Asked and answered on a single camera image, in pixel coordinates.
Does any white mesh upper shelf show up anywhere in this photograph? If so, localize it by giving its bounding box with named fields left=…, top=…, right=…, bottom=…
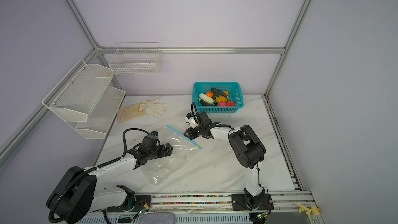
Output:
left=42, top=59, right=114, bottom=122

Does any white mesh shelf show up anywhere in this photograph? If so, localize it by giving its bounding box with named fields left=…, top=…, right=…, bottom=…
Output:
left=42, top=59, right=114, bottom=122
left=75, top=87, right=125, bottom=140

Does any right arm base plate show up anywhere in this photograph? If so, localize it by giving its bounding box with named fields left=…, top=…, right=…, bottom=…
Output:
left=231, top=193, right=274, bottom=211

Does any grey cloth pad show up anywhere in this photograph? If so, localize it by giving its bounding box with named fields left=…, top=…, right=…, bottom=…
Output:
left=138, top=213, right=175, bottom=224

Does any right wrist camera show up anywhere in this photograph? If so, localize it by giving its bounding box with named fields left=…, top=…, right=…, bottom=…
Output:
left=185, top=113, right=198, bottom=128

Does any dark toy eggplant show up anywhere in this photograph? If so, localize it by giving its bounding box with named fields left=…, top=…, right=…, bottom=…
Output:
left=200, top=99, right=213, bottom=107
left=210, top=88, right=229, bottom=97

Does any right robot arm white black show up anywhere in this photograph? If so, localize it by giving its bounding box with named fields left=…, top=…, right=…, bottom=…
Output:
left=183, top=111, right=274, bottom=211

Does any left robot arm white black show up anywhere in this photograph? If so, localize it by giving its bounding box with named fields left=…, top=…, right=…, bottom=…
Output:
left=46, top=129, right=173, bottom=224

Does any clear zip top bag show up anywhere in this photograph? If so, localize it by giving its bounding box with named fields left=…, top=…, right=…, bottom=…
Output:
left=143, top=125, right=202, bottom=185

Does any white wire wall basket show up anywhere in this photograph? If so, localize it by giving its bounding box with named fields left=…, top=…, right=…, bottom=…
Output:
left=109, top=42, right=163, bottom=76

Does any pink toy fruit left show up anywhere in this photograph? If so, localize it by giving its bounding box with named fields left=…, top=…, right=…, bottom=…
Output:
left=217, top=102, right=227, bottom=107

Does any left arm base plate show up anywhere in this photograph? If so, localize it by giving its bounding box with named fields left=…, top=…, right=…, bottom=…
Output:
left=107, top=195, right=151, bottom=213

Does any teal plastic basket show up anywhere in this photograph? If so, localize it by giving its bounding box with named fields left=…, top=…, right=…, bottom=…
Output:
left=192, top=82, right=244, bottom=113

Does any yellow toy mango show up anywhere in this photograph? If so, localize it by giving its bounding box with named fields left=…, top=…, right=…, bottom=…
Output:
left=216, top=96, right=228, bottom=103

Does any white mesh lower shelf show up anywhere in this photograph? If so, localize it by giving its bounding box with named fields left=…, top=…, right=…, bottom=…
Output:
left=75, top=87, right=125, bottom=140

